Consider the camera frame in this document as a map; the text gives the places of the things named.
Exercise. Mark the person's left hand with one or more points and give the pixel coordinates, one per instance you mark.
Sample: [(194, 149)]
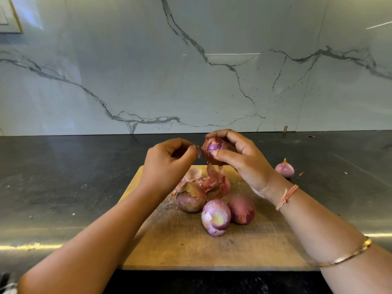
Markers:
[(164, 169)]

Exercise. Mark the person's right hand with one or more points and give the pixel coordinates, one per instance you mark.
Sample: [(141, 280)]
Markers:
[(251, 163)]

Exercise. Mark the small red onion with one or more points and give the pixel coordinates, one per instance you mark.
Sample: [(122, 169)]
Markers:
[(285, 169)]

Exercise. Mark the brownish red onion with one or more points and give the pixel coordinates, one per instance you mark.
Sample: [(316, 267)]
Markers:
[(191, 199)]

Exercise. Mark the pile of onion peels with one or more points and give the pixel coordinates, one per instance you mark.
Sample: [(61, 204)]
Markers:
[(208, 180)]

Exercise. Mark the red onion with pale patch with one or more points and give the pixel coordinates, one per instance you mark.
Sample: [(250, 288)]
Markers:
[(216, 217)]

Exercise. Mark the person's left forearm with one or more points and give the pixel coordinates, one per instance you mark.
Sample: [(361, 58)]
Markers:
[(86, 254)]

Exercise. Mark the person's right forearm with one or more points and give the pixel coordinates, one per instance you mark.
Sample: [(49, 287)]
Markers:
[(334, 245)]

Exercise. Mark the wooden cutting board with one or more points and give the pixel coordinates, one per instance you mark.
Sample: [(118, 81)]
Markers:
[(177, 248)]

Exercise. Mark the gold bangle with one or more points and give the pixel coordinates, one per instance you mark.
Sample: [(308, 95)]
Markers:
[(346, 257)]

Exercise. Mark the black white plaid sleeve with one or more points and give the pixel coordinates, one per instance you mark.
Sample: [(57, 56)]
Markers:
[(6, 286)]

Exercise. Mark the small brown wall-edge object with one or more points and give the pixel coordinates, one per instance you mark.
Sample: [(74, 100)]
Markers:
[(285, 128)]

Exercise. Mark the white wall switch plate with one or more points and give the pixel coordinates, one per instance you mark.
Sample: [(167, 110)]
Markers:
[(7, 15)]

